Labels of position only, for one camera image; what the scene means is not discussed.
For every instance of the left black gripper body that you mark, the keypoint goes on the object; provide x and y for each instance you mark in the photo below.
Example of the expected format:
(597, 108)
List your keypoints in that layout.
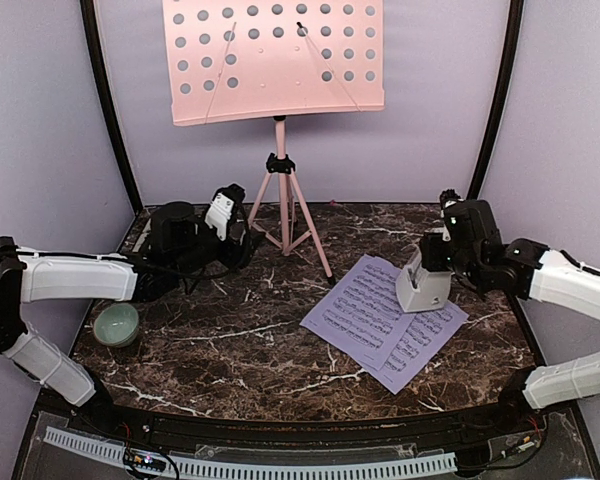
(188, 262)

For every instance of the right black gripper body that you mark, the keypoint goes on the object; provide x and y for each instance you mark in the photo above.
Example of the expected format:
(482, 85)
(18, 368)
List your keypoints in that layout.
(468, 269)

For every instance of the white metronome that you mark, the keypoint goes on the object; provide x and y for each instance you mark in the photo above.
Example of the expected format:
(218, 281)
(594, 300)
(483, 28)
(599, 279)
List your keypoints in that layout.
(419, 289)

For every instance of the purple sheet music page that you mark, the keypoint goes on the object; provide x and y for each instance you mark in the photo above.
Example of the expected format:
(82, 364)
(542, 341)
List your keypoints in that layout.
(361, 315)
(426, 334)

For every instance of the pink music stand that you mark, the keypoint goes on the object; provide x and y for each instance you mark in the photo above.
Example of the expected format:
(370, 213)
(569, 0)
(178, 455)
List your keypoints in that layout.
(240, 60)

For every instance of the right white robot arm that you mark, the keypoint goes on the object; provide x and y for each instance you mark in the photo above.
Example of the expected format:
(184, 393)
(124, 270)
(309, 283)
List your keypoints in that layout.
(561, 297)

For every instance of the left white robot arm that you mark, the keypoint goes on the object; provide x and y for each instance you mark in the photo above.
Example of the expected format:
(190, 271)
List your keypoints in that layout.
(28, 275)

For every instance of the green ceramic bowl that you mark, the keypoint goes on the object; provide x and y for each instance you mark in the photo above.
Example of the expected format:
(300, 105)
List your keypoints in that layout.
(117, 325)

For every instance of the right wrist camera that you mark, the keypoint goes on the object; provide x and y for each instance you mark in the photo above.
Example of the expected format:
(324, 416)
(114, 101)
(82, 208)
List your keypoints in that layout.
(470, 223)

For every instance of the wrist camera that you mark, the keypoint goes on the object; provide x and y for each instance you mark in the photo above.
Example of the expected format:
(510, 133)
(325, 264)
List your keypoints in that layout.
(172, 225)
(470, 223)

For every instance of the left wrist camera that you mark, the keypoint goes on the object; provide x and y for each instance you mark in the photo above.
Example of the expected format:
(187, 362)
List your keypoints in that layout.
(172, 225)

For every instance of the black front rail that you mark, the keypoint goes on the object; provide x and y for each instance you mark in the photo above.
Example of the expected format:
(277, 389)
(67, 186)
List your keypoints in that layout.
(346, 412)

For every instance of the white slotted cable duct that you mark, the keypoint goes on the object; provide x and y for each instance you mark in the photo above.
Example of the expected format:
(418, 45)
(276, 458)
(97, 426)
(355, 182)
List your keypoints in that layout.
(215, 462)

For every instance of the right black frame post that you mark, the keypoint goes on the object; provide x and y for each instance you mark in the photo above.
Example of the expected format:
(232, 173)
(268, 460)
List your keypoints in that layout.
(500, 94)

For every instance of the black frame post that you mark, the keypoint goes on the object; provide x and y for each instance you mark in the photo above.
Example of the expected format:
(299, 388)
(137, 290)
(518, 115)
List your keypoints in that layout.
(500, 94)
(106, 101)

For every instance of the left black frame post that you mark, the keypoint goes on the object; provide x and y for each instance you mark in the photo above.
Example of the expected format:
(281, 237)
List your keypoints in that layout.
(106, 101)

